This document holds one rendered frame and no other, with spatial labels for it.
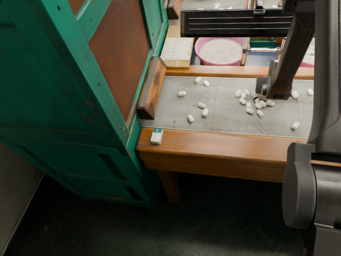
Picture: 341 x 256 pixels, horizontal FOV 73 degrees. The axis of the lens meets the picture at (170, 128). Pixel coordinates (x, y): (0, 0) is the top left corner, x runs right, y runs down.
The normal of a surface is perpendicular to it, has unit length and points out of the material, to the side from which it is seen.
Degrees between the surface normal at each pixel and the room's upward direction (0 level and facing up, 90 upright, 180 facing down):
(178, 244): 0
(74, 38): 90
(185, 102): 0
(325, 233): 37
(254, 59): 0
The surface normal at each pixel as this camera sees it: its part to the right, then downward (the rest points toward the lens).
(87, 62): 0.98, 0.07
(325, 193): -0.22, -0.32
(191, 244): -0.11, -0.55
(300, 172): -0.10, -0.77
